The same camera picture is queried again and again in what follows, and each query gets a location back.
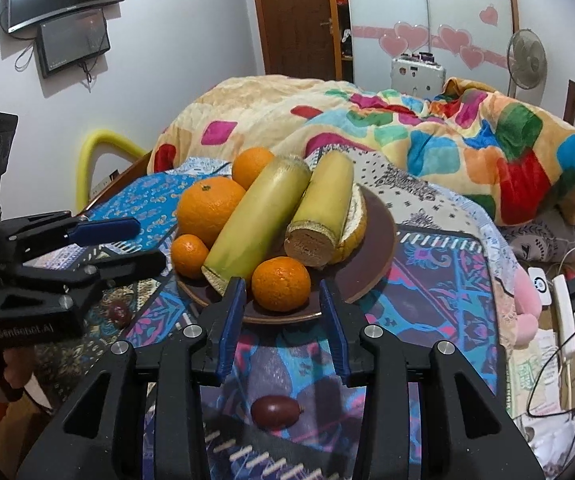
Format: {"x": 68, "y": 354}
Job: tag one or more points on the blue patterned cloth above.
{"x": 437, "y": 280}

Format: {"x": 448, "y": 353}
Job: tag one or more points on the long sugarcane piece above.
{"x": 255, "y": 220}

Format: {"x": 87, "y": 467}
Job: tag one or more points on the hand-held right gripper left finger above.
{"x": 230, "y": 320}

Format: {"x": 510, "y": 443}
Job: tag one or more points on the peeled pomelo segment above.
{"x": 353, "y": 225}

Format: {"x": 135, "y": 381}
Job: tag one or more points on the dark red date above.
{"x": 119, "y": 313}
{"x": 275, "y": 412}

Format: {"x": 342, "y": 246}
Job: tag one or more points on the small mandarin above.
{"x": 281, "y": 283}
{"x": 190, "y": 256}

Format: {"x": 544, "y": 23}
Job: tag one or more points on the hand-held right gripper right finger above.
{"x": 332, "y": 331}

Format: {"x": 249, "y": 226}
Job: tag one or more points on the white power strip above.
{"x": 565, "y": 315}

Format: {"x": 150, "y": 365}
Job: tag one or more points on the person's left hand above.
{"x": 16, "y": 367}

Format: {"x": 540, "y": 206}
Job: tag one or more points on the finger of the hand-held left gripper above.
{"x": 122, "y": 267}
{"x": 107, "y": 230}

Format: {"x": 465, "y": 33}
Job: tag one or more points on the pink plush toy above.
{"x": 525, "y": 310}

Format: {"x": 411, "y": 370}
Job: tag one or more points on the brown wooden door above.
{"x": 295, "y": 17}

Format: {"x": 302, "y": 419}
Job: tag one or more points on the colourful patchwork blanket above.
{"x": 417, "y": 130}

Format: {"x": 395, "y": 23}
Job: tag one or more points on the yellow foam tube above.
{"x": 98, "y": 147}

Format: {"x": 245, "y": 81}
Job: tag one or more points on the white round device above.
{"x": 539, "y": 284}

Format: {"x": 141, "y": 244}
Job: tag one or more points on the purple plate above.
{"x": 367, "y": 270}

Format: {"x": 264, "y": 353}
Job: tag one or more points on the small black wall monitor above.
{"x": 73, "y": 40}

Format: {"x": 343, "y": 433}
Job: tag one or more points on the large orange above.
{"x": 208, "y": 212}
{"x": 251, "y": 166}

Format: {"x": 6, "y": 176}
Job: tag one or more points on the short sugarcane piece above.
{"x": 321, "y": 210}

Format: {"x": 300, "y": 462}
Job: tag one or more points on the wardrobe with heart stickers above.
{"x": 427, "y": 5}

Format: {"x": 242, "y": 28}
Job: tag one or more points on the standing fan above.
{"x": 527, "y": 60}

